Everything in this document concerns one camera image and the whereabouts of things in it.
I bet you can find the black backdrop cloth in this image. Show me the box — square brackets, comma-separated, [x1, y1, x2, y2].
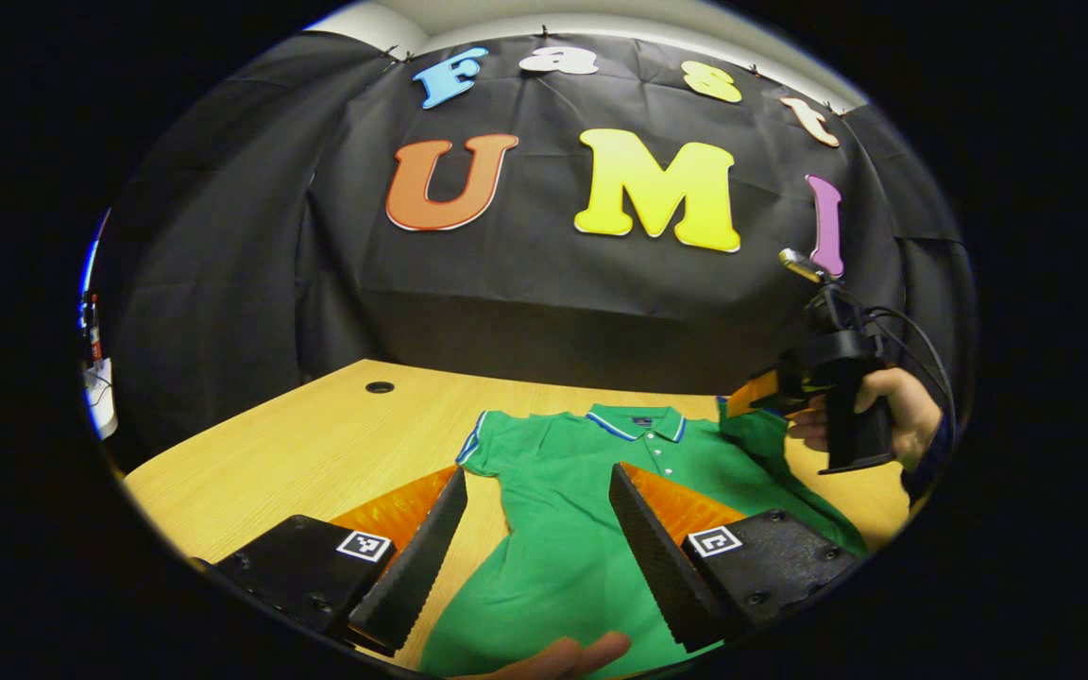
[91, 33, 979, 473]

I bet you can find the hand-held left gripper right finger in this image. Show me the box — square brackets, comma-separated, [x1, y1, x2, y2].
[608, 462, 871, 655]

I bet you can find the green T-shirt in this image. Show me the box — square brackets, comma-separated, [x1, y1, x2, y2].
[419, 397, 871, 679]

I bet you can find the white device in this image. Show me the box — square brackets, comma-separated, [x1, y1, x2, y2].
[82, 357, 119, 441]

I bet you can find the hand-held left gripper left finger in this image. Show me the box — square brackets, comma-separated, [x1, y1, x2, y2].
[190, 466, 468, 659]

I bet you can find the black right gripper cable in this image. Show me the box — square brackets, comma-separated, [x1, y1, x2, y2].
[860, 304, 959, 445]

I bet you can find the computer monitor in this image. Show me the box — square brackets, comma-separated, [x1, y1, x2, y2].
[79, 210, 112, 327]

